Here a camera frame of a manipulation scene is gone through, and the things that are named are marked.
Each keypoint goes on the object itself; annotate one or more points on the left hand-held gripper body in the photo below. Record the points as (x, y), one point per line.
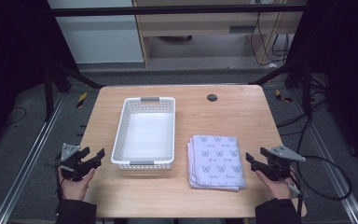
(70, 160)

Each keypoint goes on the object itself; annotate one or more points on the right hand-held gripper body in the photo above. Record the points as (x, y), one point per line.
(279, 161)

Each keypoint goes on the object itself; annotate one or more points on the person's right hand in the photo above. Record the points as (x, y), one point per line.
(275, 188)

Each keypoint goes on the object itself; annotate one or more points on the person's left hand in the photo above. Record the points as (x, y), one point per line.
(74, 186)

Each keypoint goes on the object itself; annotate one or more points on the folded lilac printed cloth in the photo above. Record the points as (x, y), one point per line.
(217, 161)

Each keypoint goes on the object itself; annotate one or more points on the white plastic basket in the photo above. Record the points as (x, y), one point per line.
(144, 140)

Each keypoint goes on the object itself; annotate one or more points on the yellow black tape strip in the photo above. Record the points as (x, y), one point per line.
(81, 100)
(282, 96)

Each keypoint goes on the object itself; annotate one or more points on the black metal stand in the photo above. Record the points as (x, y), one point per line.
(307, 93)
(48, 93)

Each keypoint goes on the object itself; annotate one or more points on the white cabinet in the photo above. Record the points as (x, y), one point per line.
(102, 43)

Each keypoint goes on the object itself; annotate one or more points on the dark curtain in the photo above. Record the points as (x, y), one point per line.
(348, 62)
(9, 62)

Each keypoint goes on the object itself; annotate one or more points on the light wooden desk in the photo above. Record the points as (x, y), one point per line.
(199, 23)

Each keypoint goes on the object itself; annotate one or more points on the aluminium floor rail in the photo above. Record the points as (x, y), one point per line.
(332, 168)
(28, 161)

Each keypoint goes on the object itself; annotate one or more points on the black horizontal frame bar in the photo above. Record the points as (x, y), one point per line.
(167, 11)

